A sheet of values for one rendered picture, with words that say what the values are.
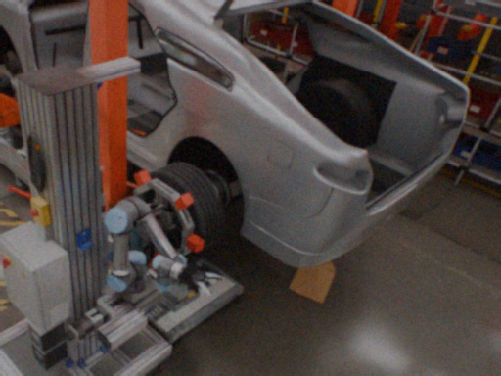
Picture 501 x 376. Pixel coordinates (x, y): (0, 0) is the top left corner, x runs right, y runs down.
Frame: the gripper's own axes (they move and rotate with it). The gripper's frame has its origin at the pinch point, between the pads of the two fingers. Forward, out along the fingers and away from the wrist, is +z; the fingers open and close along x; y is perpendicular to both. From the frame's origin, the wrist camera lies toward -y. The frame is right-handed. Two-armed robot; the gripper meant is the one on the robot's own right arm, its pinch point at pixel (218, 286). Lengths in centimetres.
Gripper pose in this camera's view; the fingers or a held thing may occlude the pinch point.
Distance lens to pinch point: 226.8
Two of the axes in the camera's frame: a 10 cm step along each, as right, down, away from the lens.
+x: -4.8, 4.1, -7.7
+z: 8.6, 3.8, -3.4
